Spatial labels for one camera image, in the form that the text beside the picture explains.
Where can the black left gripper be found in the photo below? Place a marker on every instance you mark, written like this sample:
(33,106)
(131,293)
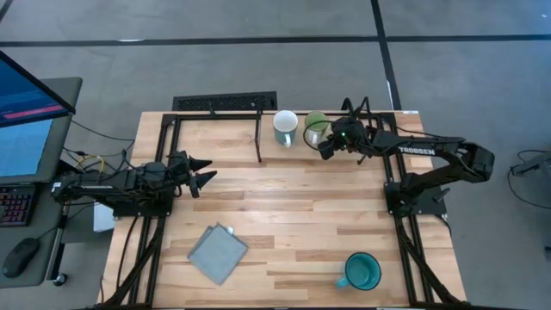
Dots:
(178,172)

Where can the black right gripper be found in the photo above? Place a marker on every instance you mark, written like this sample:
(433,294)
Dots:
(351,135)

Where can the white mug with brown rim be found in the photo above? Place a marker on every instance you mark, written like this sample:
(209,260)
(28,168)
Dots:
(285,125)

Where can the teal enamel mug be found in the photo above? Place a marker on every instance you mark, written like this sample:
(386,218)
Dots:
(362,271)

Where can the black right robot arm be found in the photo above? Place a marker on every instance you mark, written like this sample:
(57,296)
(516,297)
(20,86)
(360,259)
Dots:
(430,150)

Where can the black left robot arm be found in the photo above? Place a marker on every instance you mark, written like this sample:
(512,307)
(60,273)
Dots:
(120,185)

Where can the black perforated floor grille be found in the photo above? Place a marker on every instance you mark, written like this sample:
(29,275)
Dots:
(224,101)

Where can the grey folded cloth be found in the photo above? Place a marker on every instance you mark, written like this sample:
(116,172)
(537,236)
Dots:
(217,254)

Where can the white box under table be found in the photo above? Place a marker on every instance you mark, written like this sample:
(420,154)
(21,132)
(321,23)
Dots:
(101,219)

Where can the grey side desk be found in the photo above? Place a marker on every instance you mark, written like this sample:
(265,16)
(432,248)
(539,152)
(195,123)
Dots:
(64,142)

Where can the pale blue screen monitor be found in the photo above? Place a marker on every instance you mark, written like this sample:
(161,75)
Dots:
(21,148)

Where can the black keyboard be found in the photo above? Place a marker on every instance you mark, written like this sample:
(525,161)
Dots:
(15,206)

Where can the black monitor with blue screen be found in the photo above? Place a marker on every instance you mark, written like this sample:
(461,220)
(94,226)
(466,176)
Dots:
(26,99)

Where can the black computer mouse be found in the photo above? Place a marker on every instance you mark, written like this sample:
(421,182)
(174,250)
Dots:
(19,257)

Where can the wooden shelf with black frame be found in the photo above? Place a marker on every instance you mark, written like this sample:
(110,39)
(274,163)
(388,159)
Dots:
(292,153)

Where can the black tripod bracket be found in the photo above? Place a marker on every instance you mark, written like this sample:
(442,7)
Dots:
(357,105)

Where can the black aluminium table frame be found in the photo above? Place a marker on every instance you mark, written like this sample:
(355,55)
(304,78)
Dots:
(146,258)

